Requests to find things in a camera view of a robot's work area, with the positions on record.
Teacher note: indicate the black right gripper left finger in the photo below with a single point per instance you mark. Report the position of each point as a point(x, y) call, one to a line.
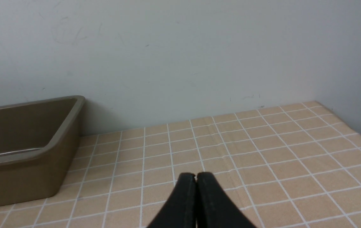
point(179, 209)

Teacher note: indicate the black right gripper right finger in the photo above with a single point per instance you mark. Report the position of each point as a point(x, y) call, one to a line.
point(214, 208)

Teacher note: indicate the beige checkered tablecloth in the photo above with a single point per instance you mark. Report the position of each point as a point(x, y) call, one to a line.
point(295, 165)

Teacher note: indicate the olive green plastic bin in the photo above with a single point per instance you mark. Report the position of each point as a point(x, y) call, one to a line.
point(38, 141)

